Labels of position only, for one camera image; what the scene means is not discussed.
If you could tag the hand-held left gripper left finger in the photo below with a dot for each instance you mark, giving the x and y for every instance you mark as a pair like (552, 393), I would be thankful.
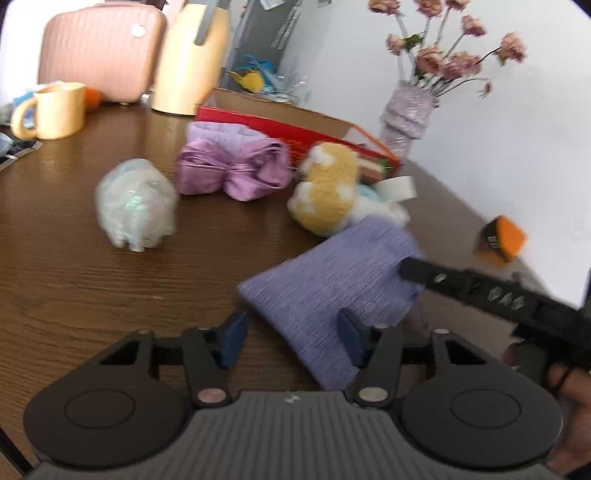
(233, 339)

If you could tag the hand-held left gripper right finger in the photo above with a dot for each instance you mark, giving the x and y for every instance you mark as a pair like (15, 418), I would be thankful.
(350, 339)

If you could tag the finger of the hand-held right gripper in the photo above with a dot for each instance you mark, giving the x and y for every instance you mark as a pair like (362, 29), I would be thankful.
(461, 284)

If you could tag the purple knitted cloth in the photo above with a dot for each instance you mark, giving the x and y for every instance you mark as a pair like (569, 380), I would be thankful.
(332, 286)

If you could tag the yellow white plush dog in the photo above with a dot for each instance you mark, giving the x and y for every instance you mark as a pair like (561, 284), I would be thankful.
(325, 189)

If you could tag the red cardboard box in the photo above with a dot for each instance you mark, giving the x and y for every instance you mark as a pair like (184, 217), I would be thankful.
(286, 124)

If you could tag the person's right hand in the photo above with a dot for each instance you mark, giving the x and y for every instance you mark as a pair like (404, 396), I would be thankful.
(575, 415)

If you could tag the orange block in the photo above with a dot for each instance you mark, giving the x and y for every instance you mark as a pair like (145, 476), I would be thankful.
(505, 237)

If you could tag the white eraser block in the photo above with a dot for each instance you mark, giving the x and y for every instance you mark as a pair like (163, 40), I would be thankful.
(397, 188)

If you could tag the light blue cloth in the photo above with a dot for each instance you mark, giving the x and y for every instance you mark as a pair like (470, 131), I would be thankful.
(369, 193)

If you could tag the pale plush toy in plastic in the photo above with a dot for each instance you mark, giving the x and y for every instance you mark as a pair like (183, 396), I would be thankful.
(136, 203)

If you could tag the pink textured vase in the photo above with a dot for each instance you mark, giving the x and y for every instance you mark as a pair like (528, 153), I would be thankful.
(406, 120)

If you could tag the pink artificial flowers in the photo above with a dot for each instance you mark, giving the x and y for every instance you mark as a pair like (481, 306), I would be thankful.
(443, 60)

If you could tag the blue yellow toy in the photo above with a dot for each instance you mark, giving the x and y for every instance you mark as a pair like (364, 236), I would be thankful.
(251, 76)

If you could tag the orange fruit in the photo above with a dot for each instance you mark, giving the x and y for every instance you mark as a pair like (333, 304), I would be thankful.
(92, 98)

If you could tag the yellow thermos jug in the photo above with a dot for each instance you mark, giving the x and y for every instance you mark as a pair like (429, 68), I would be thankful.
(191, 60)

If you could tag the yellow mug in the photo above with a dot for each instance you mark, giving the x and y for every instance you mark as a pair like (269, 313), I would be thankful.
(57, 110)

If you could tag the pink suitcase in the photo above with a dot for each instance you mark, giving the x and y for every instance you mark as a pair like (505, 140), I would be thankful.
(99, 50)

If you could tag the blue white packet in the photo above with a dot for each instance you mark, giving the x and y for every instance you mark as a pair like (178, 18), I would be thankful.
(21, 99)

